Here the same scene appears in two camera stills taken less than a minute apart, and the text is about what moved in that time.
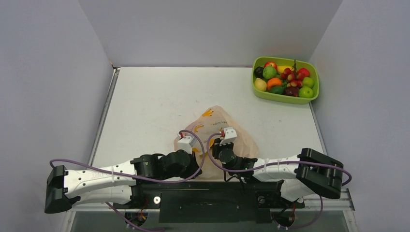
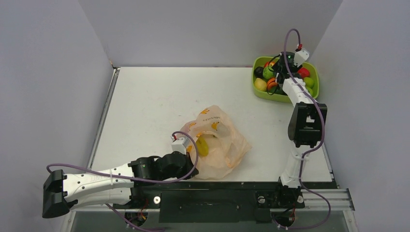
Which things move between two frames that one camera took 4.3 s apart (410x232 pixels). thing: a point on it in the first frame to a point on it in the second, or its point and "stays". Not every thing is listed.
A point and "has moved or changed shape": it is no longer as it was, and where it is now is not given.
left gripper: x=192 y=166 stays
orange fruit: x=273 y=81 stays
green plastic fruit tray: x=268 y=97 stays
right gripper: x=218 y=149 to x=283 y=70
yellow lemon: x=260 y=84 stays
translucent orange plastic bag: x=213 y=120 has moved or changed shape
